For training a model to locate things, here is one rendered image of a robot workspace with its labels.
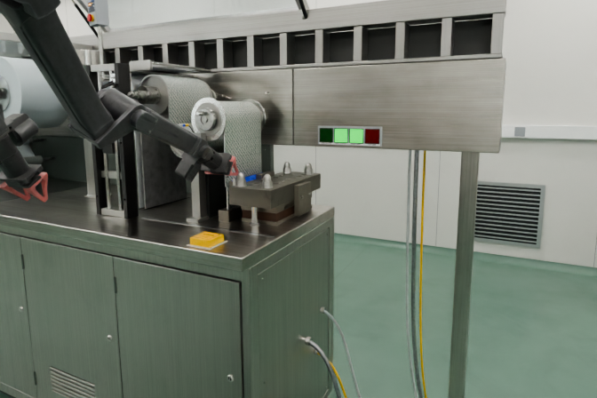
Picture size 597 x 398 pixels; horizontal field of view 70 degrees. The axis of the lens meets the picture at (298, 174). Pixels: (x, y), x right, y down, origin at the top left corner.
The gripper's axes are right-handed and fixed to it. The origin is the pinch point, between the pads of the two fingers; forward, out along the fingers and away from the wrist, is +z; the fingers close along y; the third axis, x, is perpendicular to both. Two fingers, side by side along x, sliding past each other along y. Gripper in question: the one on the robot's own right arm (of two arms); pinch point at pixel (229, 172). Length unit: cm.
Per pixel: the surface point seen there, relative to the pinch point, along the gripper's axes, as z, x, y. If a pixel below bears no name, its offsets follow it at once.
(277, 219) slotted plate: 8.7, -12.6, 18.0
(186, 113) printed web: -4.0, 21.1, -24.2
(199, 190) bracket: -2.2, -8.2, -8.5
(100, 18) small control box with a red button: -28, 49, -58
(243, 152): 5.3, 10.1, -0.3
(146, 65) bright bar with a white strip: -22.7, 30.0, -31.2
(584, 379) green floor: 147, -39, 124
